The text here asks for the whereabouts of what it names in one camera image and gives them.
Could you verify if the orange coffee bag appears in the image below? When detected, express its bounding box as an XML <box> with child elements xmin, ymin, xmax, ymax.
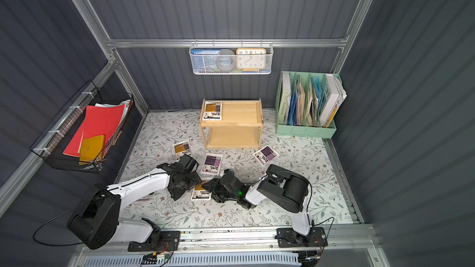
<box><xmin>173</xmin><ymin>140</ymin><xmax>192</xmax><ymax>161</ymax></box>
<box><xmin>202</xmin><ymin>101</ymin><xmax>222</xmax><ymax>121</ymax></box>
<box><xmin>191</xmin><ymin>180</ymin><xmax>212</xmax><ymax>201</ymax></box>

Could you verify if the purple coffee bag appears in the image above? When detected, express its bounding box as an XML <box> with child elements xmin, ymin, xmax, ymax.
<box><xmin>200</xmin><ymin>153</ymin><xmax>223</xmax><ymax>176</ymax></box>
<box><xmin>253</xmin><ymin>145</ymin><xmax>280</xmax><ymax>166</ymax></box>

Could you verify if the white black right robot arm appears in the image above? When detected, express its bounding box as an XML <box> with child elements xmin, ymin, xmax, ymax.
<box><xmin>202</xmin><ymin>164</ymin><xmax>312</xmax><ymax>236</ymax></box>

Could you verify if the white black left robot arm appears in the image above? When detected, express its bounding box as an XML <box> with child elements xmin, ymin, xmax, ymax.
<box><xmin>67</xmin><ymin>155</ymin><xmax>201</xmax><ymax>252</ymax></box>

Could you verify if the wooden two-tier shelf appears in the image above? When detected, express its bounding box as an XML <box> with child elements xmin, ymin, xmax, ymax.
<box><xmin>199</xmin><ymin>100</ymin><xmax>263</xmax><ymax>150</ymax></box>

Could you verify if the floral table mat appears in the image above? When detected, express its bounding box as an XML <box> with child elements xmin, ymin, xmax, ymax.
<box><xmin>120</xmin><ymin>110</ymin><xmax>355</xmax><ymax>229</ymax></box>

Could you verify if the yellow notebook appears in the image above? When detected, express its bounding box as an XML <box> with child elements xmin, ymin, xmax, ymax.
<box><xmin>79</xmin><ymin>135</ymin><xmax>105</xmax><ymax>165</ymax></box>

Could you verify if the red folder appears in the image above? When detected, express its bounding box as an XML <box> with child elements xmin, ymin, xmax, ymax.
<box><xmin>63</xmin><ymin>101</ymin><xmax>129</xmax><ymax>157</ymax></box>

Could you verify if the green file organizer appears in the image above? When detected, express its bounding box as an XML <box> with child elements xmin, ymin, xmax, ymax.
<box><xmin>275</xmin><ymin>71</ymin><xmax>336</xmax><ymax>138</ymax></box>

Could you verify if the blue box in basket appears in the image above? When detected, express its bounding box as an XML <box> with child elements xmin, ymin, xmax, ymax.
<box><xmin>189</xmin><ymin>48</ymin><xmax>221</xmax><ymax>75</ymax></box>

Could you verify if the grey tape roll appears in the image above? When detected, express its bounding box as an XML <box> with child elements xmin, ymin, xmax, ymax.
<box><xmin>215</xmin><ymin>49</ymin><xmax>236</xmax><ymax>72</ymax></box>

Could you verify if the orange square clock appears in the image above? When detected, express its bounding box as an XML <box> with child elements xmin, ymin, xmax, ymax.
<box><xmin>236</xmin><ymin>48</ymin><xmax>267</xmax><ymax>71</ymax></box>

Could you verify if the white thick book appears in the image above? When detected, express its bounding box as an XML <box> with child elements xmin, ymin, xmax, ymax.
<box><xmin>319</xmin><ymin>74</ymin><xmax>347</xmax><ymax>127</ymax></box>

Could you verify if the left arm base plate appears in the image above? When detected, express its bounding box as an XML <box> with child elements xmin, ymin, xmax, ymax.
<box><xmin>127</xmin><ymin>231</ymin><xmax>181</xmax><ymax>252</ymax></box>

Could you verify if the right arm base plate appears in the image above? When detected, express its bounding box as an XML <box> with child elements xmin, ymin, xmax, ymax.
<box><xmin>275</xmin><ymin>227</ymin><xmax>328</xmax><ymax>248</ymax></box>

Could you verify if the black wire side basket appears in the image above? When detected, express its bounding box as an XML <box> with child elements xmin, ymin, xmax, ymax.
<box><xmin>30</xmin><ymin>82</ymin><xmax>135</xmax><ymax>174</ymax></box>

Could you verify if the white wire hanging basket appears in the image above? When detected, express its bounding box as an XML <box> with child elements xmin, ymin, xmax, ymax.
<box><xmin>189</xmin><ymin>42</ymin><xmax>275</xmax><ymax>75</ymax></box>

